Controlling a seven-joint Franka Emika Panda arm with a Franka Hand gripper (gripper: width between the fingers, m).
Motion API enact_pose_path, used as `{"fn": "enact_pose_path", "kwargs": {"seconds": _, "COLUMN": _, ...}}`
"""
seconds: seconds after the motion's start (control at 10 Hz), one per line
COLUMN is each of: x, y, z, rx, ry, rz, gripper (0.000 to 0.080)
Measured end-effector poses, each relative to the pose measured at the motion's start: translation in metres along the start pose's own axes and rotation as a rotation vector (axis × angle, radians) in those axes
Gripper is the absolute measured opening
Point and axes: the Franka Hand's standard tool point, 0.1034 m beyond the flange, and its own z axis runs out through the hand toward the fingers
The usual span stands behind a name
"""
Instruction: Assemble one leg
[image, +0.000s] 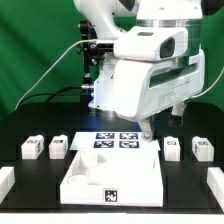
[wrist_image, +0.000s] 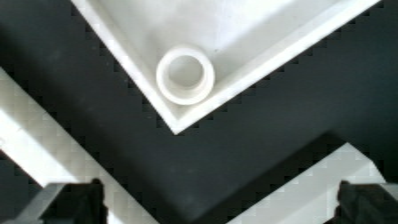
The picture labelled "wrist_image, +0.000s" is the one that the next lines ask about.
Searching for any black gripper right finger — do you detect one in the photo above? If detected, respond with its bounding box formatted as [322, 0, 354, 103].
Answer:
[334, 181, 398, 224]

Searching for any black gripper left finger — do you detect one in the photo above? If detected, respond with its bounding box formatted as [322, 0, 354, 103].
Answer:
[12, 178, 110, 224]

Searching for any white square tabletop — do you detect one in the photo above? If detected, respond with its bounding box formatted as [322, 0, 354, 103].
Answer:
[71, 0, 380, 133]

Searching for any white obstacle wall frame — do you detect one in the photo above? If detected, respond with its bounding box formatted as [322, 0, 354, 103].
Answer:
[0, 69, 398, 224]

